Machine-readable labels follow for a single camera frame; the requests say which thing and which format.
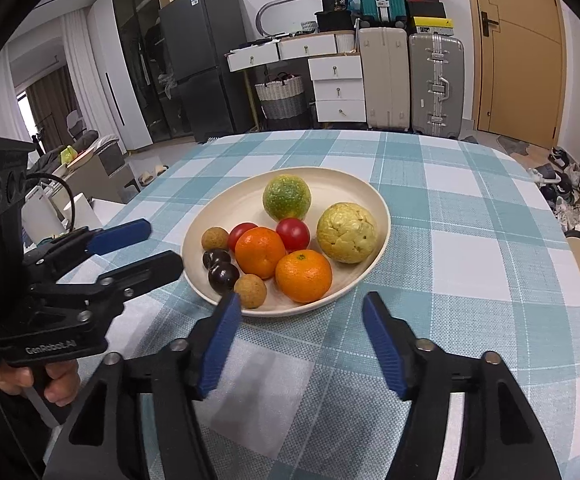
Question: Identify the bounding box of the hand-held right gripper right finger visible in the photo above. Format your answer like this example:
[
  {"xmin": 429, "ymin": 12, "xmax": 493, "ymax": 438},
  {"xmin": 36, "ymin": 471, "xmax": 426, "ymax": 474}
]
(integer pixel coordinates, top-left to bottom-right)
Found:
[{"xmin": 361, "ymin": 291, "xmax": 563, "ymax": 480}]

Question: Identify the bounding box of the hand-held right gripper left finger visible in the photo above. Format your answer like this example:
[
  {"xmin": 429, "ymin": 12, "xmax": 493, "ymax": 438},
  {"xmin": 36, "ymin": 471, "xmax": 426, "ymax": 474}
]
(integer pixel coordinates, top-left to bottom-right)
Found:
[{"xmin": 42, "ymin": 291, "xmax": 243, "ymax": 480}]

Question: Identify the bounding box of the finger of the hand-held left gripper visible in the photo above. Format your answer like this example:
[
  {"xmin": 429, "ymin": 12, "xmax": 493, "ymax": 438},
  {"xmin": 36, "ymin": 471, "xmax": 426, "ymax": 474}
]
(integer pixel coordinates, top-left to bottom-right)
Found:
[
  {"xmin": 22, "ymin": 218, "xmax": 152, "ymax": 268},
  {"xmin": 29, "ymin": 250, "xmax": 185, "ymax": 312}
]

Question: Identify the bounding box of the dark plum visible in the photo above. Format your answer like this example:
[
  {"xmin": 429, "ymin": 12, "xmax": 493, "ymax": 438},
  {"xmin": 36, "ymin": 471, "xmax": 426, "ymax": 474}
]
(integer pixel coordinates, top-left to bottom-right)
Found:
[
  {"xmin": 207, "ymin": 263, "xmax": 241, "ymax": 293},
  {"xmin": 202, "ymin": 248, "xmax": 232, "ymax": 271}
]

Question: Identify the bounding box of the brown longan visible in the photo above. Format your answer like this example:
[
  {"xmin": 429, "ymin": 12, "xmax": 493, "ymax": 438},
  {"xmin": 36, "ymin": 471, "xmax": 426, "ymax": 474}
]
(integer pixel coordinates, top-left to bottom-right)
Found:
[
  {"xmin": 233, "ymin": 274, "xmax": 267, "ymax": 310},
  {"xmin": 201, "ymin": 227, "xmax": 231, "ymax": 252}
]

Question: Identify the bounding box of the large red tomato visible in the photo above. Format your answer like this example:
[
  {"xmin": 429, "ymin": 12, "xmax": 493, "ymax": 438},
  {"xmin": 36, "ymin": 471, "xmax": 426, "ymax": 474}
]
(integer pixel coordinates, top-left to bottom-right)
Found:
[{"xmin": 228, "ymin": 222, "xmax": 260, "ymax": 253}]

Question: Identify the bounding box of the cream round plate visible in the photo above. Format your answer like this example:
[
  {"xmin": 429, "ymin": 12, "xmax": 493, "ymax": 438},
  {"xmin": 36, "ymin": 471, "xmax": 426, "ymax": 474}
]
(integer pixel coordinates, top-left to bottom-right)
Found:
[{"xmin": 181, "ymin": 166, "xmax": 392, "ymax": 317}]

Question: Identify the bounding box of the orange tangerine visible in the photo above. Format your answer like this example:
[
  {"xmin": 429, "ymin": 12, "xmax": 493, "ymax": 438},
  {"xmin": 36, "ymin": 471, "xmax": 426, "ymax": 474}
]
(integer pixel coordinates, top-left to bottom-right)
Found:
[
  {"xmin": 234, "ymin": 227, "xmax": 287, "ymax": 281},
  {"xmin": 275, "ymin": 249, "xmax": 333, "ymax": 304}
]

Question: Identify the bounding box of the yellow green guava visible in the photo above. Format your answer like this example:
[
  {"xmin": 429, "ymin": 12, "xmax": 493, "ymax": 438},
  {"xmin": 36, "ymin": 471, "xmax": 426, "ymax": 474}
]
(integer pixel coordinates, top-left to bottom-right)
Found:
[{"xmin": 316, "ymin": 202, "xmax": 378, "ymax": 264}]

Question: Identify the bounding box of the small red tomato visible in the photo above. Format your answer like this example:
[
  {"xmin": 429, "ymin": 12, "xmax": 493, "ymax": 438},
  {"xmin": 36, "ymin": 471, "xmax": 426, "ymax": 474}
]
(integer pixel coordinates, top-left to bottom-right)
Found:
[{"xmin": 275, "ymin": 218, "xmax": 311, "ymax": 253}]

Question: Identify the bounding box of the person's left hand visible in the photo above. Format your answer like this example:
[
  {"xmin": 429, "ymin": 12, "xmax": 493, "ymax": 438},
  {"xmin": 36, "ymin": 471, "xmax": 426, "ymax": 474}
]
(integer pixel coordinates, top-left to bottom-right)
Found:
[{"xmin": 0, "ymin": 359, "xmax": 82, "ymax": 408}]

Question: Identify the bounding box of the beige low table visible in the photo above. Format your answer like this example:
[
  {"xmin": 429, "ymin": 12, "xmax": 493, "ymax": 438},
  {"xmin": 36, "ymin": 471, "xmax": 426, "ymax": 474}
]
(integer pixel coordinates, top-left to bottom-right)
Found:
[{"xmin": 52, "ymin": 150, "xmax": 138, "ymax": 206}]

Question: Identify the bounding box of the teal checked tablecloth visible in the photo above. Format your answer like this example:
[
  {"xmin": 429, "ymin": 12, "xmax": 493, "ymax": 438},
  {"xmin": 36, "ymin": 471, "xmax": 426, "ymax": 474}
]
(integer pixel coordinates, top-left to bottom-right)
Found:
[{"xmin": 45, "ymin": 130, "xmax": 580, "ymax": 480}]

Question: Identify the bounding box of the green yellow citrus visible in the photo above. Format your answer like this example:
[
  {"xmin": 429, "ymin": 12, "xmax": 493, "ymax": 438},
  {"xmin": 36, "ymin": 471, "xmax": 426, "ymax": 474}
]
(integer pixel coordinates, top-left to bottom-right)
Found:
[{"xmin": 262, "ymin": 174, "xmax": 312, "ymax": 222}]

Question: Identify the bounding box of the white wardrobe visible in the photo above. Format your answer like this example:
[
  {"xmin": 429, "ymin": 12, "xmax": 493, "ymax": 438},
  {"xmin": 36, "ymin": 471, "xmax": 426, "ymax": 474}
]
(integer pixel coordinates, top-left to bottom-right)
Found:
[{"xmin": 87, "ymin": 0, "xmax": 153, "ymax": 153}]

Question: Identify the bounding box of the brown curtain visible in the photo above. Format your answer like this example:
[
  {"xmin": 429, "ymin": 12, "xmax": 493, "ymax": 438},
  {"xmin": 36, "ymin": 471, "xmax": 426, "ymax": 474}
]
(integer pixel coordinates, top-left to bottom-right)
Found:
[{"xmin": 24, "ymin": 65, "xmax": 80, "ymax": 128}]

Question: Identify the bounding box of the white curtain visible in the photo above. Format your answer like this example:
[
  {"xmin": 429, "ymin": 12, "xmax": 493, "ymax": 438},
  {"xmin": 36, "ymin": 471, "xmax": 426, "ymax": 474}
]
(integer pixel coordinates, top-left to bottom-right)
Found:
[{"xmin": 62, "ymin": 10, "xmax": 102, "ymax": 136}]

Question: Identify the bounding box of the glass door cabinet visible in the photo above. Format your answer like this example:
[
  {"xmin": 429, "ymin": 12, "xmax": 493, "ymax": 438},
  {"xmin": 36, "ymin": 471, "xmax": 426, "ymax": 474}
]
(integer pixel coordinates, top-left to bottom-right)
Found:
[{"xmin": 110, "ymin": 0, "xmax": 181, "ymax": 143}]

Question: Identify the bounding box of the dark grey fridge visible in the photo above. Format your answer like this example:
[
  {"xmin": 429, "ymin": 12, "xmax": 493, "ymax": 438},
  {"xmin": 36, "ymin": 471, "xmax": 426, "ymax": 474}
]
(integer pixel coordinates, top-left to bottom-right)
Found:
[{"xmin": 158, "ymin": 0, "xmax": 257, "ymax": 143}]

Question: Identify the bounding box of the woven laundry basket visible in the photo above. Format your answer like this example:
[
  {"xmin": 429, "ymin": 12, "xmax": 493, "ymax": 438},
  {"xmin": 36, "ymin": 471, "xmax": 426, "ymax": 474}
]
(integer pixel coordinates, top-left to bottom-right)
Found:
[{"xmin": 255, "ymin": 72, "xmax": 305, "ymax": 120}]

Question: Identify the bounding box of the pile of loose shoes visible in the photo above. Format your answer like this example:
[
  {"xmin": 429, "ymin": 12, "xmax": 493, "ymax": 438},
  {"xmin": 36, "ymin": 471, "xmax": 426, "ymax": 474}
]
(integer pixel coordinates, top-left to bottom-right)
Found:
[{"xmin": 527, "ymin": 147, "xmax": 580, "ymax": 241}]

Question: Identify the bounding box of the white drawer cabinet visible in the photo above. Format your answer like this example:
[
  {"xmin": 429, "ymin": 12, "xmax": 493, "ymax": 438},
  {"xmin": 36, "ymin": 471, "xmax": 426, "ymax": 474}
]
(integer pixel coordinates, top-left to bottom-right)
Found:
[{"xmin": 226, "ymin": 32, "xmax": 366, "ymax": 123}]

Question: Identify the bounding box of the grey oval hoop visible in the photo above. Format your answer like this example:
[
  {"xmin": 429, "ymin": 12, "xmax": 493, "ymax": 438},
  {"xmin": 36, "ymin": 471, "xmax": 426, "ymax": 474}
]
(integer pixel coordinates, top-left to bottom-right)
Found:
[{"xmin": 255, "ymin": 0, "xmax": 323, "ymax": 38}]

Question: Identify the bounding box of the cream suitcase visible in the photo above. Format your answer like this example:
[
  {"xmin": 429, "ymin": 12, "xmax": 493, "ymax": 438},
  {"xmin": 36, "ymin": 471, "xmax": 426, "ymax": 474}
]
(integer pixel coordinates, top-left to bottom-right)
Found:
[{"xmin": 358, "ymin": 26, "xmax": 412, "ymax": 131}]

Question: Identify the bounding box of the silver suitcase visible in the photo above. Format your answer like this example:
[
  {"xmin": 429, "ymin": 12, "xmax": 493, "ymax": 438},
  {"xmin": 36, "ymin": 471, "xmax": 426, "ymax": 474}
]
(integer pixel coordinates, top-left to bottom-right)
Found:
[{"xmin": 408, "ymin": 32, "xmax": 466, "ymax": 138}]

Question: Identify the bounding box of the black bag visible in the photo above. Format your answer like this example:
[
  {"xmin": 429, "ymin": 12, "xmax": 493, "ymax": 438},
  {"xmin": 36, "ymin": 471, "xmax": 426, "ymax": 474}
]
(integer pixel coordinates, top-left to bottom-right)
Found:
[{"xmin": 315, "ymin": 10, "xmax": 358, "ymax": 32}]

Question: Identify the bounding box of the wooden door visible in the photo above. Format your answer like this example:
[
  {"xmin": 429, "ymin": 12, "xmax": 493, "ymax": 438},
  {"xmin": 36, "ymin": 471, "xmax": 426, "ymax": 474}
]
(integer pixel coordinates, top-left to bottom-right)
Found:
[{"xmin": 462, "ymin": 0, "xmax": 568, "ymax": 151}]

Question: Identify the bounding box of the yellow black box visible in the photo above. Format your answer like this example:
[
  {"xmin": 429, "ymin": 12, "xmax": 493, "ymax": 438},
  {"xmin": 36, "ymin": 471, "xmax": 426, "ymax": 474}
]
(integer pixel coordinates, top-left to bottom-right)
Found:
[{"xmin": 412, "ymin": 16, "xmax": 455, "ymax": 36}]

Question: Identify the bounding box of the black cable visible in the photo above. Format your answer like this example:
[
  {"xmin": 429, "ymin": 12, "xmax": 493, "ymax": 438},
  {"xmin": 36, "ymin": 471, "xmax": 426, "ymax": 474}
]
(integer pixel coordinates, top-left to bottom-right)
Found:
[{"xmin": 26, "ymin": 172, "xmax": 77, "ymax": 235}]

